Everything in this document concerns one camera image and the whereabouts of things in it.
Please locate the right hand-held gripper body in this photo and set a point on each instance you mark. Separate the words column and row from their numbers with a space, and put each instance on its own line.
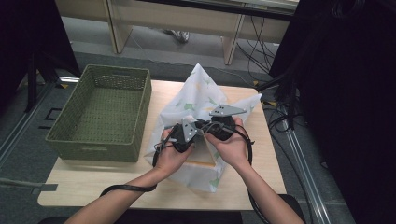
column 222, row 123

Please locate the person's left hand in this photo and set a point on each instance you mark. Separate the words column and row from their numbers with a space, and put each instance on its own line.
column 169, row 157

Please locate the black curtain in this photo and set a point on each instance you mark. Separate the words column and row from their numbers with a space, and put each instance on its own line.
column 28, row 46
column 342, row 93

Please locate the person's right hand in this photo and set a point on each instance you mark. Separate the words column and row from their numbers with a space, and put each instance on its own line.
column 230, row 147

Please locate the white leaf-print laundry bag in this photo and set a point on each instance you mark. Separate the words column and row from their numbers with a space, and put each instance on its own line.
column 199, row 93

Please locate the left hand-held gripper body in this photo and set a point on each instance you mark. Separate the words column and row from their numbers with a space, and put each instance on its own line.
column 183, row 135

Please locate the green woven basket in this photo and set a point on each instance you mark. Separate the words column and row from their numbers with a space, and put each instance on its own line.
column 104, row 115

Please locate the light wooden desk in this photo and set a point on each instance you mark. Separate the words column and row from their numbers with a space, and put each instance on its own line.
column 186, row 21

